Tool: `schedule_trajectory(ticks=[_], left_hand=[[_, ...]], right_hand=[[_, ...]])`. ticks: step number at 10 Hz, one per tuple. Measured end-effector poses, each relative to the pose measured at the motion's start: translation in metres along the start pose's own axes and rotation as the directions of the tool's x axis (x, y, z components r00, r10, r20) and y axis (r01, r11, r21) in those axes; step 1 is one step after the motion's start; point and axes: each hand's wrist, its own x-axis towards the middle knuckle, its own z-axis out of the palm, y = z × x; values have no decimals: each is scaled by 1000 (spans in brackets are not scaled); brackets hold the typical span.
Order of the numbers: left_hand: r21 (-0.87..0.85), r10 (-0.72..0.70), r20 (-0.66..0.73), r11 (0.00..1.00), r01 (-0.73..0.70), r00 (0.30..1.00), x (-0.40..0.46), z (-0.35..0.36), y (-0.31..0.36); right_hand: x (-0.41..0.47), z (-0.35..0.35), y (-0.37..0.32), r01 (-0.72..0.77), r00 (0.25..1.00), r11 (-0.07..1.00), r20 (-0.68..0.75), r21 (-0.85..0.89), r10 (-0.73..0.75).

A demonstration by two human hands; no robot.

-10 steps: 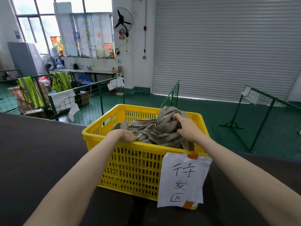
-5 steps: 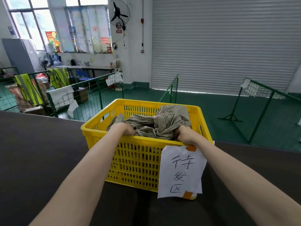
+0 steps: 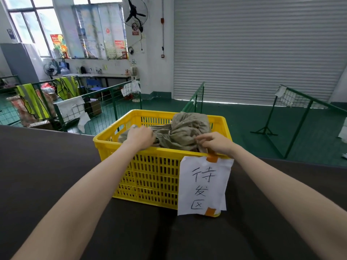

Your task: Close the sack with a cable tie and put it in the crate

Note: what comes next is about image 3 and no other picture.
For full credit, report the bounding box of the person's right hand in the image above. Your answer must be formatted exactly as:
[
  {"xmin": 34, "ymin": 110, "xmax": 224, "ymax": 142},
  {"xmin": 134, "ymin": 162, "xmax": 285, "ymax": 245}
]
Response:
[{"xmin": 195, "ymin": 131, "xmax": 241, "ymax": 158}]

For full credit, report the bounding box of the person's left hand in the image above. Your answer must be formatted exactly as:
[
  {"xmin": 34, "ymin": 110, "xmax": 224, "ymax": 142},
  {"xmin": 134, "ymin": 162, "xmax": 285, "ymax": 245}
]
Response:
[{"xmin": 123, "ymin": 125, "xmax": 157, "ymax": 151}]

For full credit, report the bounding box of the grey-green woven sack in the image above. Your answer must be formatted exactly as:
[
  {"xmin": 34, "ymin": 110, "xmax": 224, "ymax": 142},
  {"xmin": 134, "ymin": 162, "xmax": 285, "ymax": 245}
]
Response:
[{"xmin": 118, "ymin": 112, "xmax": 212, "ymax": 154}]

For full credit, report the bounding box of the yellow plastic crate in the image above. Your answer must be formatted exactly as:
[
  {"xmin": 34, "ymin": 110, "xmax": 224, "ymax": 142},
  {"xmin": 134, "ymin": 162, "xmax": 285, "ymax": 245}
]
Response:
[{"xmin": 93, "ymin": 109, "xmax": 233, "ymax": 217}]

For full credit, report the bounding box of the person's right forearm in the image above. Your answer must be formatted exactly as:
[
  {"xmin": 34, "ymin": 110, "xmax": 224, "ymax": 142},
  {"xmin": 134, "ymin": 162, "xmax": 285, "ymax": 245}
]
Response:
[{"xmin": 230, "ymin": 144, "xmax": 347, "ymax": 260}]

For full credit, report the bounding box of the person's left forearm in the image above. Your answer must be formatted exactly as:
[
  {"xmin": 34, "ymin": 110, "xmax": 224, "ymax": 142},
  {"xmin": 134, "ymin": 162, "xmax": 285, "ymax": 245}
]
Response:
[{"xmin": 10, "ymin": 143, "xmax": 139, "ymax": 260}]

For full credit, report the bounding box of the white handwritten paper sign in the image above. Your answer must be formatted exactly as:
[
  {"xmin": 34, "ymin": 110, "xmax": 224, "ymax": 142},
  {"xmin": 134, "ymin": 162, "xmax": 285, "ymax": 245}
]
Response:
[{"xmin": 177, "ymin": 155, "xmax": 235, "ymax": 216}]

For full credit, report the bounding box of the crumpled white paper sheet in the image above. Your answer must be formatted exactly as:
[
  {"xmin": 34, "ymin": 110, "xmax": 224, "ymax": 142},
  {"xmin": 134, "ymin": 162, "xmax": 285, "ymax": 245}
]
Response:
[{"xmin": 121, "ymin": 79, "xmax": 142, "ymax": 98}]

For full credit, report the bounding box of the brown cardboard box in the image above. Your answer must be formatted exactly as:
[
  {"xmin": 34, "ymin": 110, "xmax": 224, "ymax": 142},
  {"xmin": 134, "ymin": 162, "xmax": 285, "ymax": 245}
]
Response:
[{"xmin": 85, "ymin": 99, "xmax": 103, "ymax": 117}]

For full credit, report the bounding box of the small crumpled white paper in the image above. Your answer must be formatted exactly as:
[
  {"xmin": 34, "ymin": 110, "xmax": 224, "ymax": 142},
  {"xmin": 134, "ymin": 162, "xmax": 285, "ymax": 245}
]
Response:
[{"xmin": 77, "ymin": 112, "xmax": 91, "ymax": 134}]

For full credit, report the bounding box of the grey workbench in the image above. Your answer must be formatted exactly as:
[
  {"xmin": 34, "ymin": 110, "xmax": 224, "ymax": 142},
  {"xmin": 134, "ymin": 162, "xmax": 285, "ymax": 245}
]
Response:
[{"xmin": 62, "ymin": 73, "xmax": 132, "ymax": 79}]

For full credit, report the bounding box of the yellow-green safety vest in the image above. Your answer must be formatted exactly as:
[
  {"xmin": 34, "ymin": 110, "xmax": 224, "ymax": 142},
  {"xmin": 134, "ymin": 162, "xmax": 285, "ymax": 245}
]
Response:
[
  {"xmin": 16, "ymin": 83, "xmax": 51, "ymax": 121},
  {"xmin": 53, "ymin": 76, "xmax": 81, "ymax": 101}
]

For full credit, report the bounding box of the grey roller shutter door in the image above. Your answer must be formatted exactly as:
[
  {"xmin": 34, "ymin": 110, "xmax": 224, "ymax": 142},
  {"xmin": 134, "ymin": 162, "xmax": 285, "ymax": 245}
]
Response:
[{"xmin": 173, "ymin": 0, "xmax": 347, "ymax": 107}]

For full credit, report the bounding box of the small black desk fan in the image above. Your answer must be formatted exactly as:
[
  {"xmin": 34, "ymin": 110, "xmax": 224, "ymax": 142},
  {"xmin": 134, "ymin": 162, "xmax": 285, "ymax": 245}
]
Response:
[{"xmin": 43, "ymin": 62, "xmax": 59, "ymax": 80}]

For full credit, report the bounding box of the floral fabric bundle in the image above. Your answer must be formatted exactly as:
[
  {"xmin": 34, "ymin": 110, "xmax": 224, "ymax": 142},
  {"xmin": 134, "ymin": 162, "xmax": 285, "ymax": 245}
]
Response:
[{"xmin": 6, "ymin": 89, "xmax": 58, "ymax": 128}]

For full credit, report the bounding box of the white handwritten paper sheet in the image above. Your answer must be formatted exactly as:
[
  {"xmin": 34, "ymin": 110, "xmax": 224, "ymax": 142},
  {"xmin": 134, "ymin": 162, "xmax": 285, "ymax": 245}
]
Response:
[{"xmin": 337, "ymin": 117, "xmax": 347, "ymax": 144}]

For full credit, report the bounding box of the grey metal cabinet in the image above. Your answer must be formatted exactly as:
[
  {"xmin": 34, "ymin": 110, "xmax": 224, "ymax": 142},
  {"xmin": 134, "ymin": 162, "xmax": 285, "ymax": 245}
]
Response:
[{"xmin": 0, "ymin": 42, "xmax": 46, "ymax": 85}]

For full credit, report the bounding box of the large metal-framed window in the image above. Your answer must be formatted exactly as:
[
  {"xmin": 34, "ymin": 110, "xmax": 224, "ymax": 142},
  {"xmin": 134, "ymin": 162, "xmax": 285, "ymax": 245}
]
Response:
[{"xmin": 3, "ymin": 0, "xmax": 128, "ymax": 60}]

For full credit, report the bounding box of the green wire fence panel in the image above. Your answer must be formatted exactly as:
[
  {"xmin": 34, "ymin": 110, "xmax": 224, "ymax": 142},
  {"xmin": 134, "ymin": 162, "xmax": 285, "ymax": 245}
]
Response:
[
  {"xmin": 0, "ymin": 75, "xmax": 143, "ymax": 133},
  {"xmin": 250, "ymin": 84, "xmax": 347, "ymax": 160},
  {"xmin": 181, "ymin": 82, "xmax": 206, "ymax": 114}
]

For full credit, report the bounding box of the row of wall posters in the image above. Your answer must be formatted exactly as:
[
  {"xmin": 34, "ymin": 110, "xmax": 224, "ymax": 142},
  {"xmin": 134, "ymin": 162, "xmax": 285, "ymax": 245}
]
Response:
[{"xmin": 50, "ymin": 2, "xmax": 128, "ymax": 60}]

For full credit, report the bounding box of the large white wall fan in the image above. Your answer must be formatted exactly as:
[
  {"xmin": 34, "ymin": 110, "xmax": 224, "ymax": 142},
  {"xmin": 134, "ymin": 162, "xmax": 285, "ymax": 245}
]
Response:
[{"xmin": 122, "ymin": 0, "xmax": 149, "ymax": 33}]

